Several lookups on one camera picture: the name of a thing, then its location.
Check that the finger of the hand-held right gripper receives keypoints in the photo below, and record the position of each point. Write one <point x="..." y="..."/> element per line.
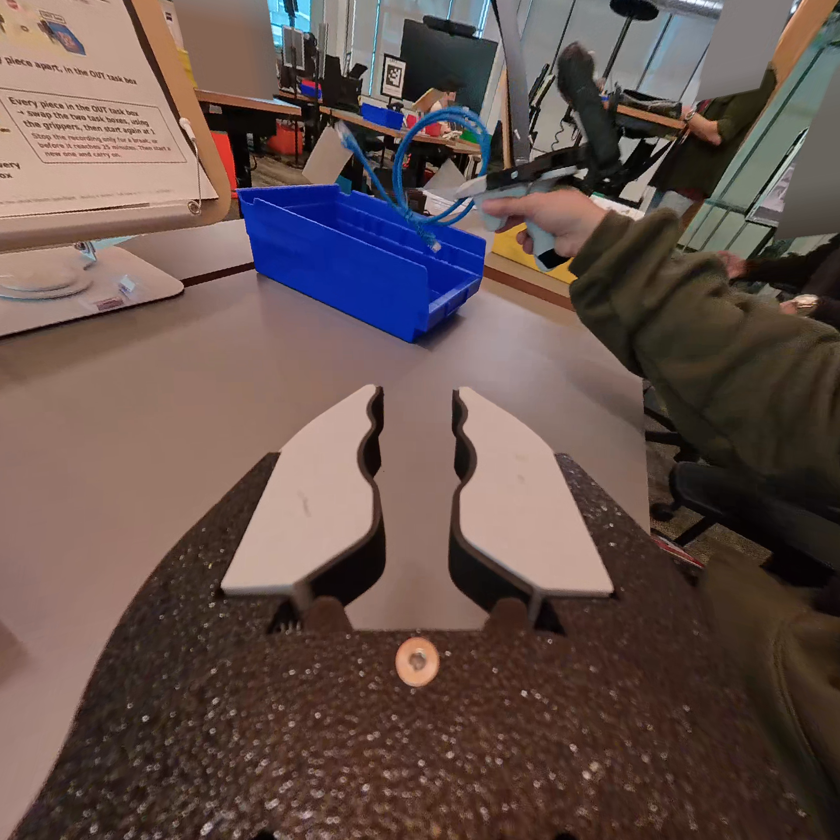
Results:
<point x="485" y="187"/>

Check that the wooden top desk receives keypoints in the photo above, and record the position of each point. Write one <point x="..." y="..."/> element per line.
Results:
<point x="249" y="105"/>

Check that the grey card panel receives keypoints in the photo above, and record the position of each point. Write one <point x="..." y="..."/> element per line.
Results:
<point x="443" y="180"/>
<point x="328" y="161"/>

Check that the black office chair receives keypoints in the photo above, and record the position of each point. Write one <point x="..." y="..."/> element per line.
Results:
<point x="741" y="499"/>

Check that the person's right hand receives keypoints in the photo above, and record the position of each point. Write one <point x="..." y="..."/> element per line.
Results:
<point x="564" y="220"/>

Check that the wooden standing desk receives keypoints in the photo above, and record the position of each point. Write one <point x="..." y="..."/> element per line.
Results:
<point x="656" y="119"/>

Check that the grey display board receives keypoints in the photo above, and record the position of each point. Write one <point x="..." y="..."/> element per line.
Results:
<point x="515" y="79"/>

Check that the black bag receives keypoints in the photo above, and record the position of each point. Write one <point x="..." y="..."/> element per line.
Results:
<point x="649" y="105"/>

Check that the yellow plastic bin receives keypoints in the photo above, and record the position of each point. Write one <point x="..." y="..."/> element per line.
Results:
<point x="508" y="246"/>

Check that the small fiducial marker sign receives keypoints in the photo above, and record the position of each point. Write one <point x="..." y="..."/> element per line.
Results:
<point x="394" y="75"/>

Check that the blue divided plastic bin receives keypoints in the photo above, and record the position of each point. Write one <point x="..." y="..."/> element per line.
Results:
<point x="341" y="275"/>

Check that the instruction sheet board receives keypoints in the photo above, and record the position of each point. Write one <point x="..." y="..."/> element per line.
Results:
<point x="79" y="131"/>

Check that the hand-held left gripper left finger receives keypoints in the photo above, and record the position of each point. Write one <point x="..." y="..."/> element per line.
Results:
<point x="308" y="512"/>

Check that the small blue bin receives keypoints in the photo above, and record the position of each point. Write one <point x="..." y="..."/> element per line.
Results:
<point x="384" y="117"/>

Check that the black monitor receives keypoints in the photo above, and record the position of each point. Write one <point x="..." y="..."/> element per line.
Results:
<point x="446" y="59"/>

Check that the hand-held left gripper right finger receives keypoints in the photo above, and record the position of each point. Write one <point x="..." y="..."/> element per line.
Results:
<point x="525" y="512"/>

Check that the person's right forearm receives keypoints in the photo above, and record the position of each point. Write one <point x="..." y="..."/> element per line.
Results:
<point x="709" y="354"/>

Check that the white board stand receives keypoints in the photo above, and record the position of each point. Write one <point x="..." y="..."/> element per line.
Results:
<point x="98" y="289"/>

